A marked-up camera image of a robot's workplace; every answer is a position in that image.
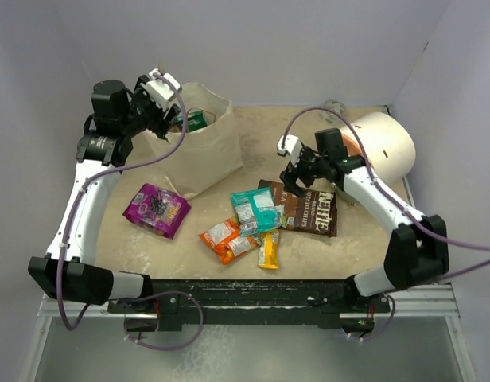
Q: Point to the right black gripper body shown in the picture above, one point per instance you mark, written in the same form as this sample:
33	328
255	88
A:
309	166

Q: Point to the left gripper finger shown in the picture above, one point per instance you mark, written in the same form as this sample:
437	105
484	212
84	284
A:
161	132
171	115

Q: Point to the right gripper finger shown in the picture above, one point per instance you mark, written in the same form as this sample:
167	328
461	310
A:
289	180
297	190

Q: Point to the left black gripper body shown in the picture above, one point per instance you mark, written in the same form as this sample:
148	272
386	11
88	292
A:
145	113

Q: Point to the green chips bag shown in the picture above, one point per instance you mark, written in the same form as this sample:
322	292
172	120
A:
195	119

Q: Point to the brown m&m's bag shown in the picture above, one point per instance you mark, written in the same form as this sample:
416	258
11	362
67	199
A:
315	212

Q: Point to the brown paper bag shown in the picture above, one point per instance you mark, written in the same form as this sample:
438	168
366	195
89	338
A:
207	155

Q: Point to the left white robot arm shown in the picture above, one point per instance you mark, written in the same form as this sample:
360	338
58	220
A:
67	270

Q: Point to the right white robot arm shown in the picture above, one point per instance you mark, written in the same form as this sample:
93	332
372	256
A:
413	256

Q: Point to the purple candy bag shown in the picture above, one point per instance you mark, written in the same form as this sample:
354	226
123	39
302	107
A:
158	210

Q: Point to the orange snack bag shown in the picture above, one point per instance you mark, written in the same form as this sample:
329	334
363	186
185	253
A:
226	241

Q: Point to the teal snack packet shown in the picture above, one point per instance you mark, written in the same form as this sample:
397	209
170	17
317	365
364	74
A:
257	212

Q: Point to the small tape roll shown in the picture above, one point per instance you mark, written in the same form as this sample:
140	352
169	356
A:
333	105

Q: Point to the yellow snack bar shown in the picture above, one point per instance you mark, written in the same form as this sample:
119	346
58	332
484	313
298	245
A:
268	252

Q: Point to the large cylindrical drum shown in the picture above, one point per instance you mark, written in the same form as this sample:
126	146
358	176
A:
389	147

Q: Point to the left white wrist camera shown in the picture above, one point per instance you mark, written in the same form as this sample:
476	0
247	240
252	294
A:
157	87

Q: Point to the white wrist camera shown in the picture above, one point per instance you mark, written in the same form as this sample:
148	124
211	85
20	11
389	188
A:
157	87
290	146

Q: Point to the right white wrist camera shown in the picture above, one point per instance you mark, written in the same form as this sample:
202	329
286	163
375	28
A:
290	146

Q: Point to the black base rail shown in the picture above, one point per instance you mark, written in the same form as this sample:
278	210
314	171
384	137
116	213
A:
324	303

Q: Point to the aluminium frame rail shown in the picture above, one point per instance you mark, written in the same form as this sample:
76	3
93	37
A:
421	342

